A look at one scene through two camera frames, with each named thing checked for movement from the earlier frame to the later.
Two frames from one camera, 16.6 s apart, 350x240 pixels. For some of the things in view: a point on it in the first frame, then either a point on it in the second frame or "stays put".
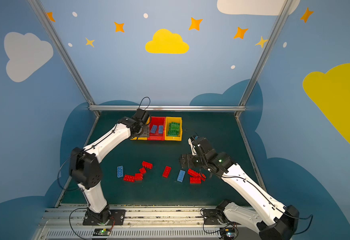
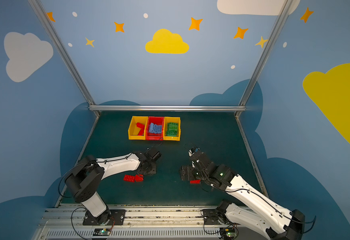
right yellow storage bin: [169, 119] stays put
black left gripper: [145, 131] -> [148, 168]
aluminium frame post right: [264, 53] stays put
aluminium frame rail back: [168, 108] stays put
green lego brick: [174, 126] stays put
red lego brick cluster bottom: [195, 180] stays put
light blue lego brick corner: [120, 172] -> [154, 126]
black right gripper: [185, 161] -> [188, 173]
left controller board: [101, 232] stays put
